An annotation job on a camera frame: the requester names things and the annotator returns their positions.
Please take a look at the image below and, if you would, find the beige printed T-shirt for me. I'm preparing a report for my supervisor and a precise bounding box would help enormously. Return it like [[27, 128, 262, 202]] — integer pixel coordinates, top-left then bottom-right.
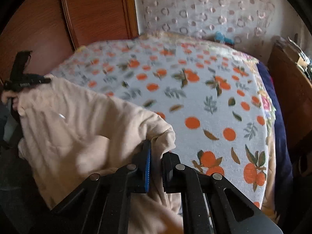
[[17, 78, 184, 234]]

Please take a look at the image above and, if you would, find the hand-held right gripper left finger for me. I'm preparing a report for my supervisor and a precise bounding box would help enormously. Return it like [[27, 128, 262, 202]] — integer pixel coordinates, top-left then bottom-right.
[[29, 140, 153, 234]]

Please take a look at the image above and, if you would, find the orange print white sheet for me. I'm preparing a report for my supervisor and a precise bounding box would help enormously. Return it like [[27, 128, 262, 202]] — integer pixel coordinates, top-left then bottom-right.
[[49, 38, 277, 212]]

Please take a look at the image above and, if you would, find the brown wooden wardrobe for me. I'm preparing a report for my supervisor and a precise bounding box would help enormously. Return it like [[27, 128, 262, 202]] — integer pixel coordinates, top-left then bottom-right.
[[0, 0, 139, 86]]

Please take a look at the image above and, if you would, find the floral quilt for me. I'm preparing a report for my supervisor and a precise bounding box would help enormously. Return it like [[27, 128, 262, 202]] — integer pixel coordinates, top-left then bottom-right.
[[75, 30, 278, 222]]

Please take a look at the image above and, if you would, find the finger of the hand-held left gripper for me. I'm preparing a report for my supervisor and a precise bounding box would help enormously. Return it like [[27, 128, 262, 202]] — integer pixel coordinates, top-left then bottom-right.
[[22, 74, 51, 86]]

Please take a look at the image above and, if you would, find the pile of papers and bags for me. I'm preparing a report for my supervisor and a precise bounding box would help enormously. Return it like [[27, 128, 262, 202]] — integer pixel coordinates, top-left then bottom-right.
[[275, 35, 312, 78]]

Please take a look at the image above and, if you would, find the person's left hand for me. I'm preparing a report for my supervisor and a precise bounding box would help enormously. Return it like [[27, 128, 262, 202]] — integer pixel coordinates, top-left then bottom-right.
[[1, 90, 19, 111]]

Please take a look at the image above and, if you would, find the long wooden cabinet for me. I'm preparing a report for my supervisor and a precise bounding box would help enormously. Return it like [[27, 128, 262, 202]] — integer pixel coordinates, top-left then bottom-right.
[[267, 41, 312, 176]]

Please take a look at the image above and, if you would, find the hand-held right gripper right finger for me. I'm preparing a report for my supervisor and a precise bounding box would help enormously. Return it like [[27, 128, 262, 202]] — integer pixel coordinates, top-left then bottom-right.
[[162, 152, 283, 234]]

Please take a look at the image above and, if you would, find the circle pattern sheer curtain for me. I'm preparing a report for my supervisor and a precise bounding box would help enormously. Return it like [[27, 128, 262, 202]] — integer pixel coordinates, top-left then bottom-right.
[[133, 0, 276, 54]]

